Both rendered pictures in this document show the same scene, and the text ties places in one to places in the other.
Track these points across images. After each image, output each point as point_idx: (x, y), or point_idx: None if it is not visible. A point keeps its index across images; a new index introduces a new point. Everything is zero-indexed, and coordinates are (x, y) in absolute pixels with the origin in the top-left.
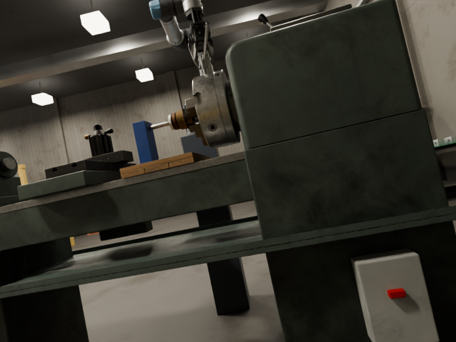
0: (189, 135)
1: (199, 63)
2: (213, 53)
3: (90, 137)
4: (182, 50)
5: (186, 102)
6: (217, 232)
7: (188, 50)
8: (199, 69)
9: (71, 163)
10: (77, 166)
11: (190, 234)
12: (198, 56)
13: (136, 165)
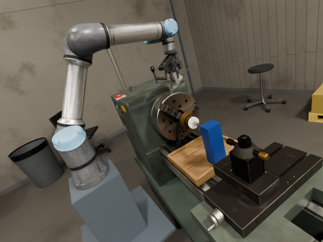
0: (106, 172)
1: (84, 76)
2: (172, 80)
3: (259, 149)
4: (90, 54)
5: (198, 105)
6: (189, 196)
7: (86, 56)
8: (159, 87)
9: (287, 146)
10: (281, 147)
11: (193, 223)
12: (86, 68)
13: (237, 141)
